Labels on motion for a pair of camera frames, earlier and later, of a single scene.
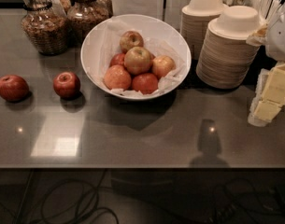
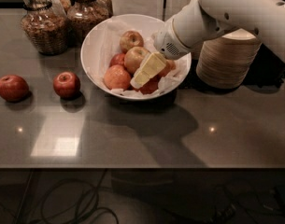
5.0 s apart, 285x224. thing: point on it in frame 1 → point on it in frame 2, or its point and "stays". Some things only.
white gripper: [281, 37] → [165, 44]
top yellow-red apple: [131, 39] stays
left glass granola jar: [45, 29] stays
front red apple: [146, 83] stays
